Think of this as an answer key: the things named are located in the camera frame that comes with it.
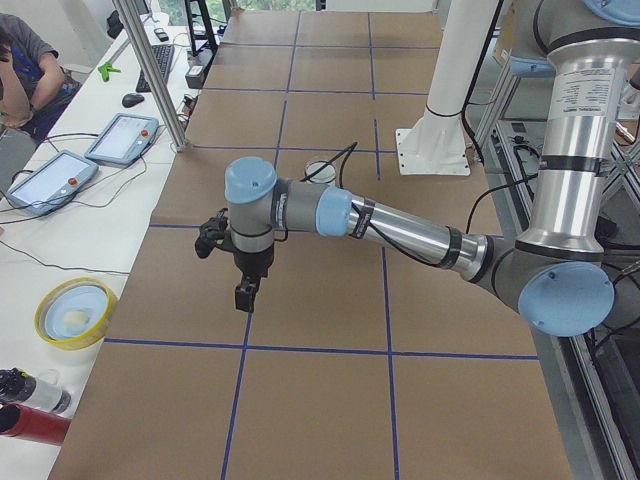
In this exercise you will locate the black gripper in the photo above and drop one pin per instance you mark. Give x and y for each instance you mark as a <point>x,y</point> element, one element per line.
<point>254,262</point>

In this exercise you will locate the white enamel mug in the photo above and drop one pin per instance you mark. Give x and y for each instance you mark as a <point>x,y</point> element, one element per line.
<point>325,177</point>

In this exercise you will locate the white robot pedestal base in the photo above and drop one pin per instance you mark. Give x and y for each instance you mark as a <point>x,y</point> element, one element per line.
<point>436,145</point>

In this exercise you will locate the yellow rimmed blue bowl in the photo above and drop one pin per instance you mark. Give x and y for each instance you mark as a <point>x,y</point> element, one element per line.
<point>76,314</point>

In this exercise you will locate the green plastic clamp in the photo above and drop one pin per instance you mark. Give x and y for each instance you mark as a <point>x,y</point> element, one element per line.
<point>106,70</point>

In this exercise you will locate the black keyboard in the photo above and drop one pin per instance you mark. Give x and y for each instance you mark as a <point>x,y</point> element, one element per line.
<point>163,54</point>

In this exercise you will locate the far grey teach pendant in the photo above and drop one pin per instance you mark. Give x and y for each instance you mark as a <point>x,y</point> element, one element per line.
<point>123,140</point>

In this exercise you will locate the black phone handset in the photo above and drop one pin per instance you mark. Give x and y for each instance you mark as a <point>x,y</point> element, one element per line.
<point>161,34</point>

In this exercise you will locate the aluminium frame post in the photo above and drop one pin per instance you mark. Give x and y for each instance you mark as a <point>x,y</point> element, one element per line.
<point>142,49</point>

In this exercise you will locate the brown cardboard box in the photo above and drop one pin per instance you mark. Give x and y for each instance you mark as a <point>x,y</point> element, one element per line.
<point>505,34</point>

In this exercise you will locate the near grey teach pendant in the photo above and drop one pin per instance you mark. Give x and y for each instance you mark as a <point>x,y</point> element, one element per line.
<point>53,184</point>

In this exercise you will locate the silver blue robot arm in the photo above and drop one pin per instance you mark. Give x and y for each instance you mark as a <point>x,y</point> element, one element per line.
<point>551,273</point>

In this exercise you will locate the seated person grey shirt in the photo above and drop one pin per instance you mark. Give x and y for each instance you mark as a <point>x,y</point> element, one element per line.
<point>35,88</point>

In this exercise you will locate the red cylinder bottle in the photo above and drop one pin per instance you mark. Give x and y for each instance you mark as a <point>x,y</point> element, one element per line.
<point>26,423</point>

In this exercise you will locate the grey teach pendant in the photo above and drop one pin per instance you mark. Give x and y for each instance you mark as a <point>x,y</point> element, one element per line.
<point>123,140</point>
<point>53,184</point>

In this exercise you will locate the grey power adapter box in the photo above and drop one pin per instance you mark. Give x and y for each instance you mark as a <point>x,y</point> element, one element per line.
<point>198,68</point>

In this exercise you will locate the clear black capped bottle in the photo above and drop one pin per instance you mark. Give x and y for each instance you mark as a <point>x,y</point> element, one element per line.
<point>17,386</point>

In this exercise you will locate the black computer mouse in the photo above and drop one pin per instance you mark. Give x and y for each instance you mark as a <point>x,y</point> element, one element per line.
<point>132,99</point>

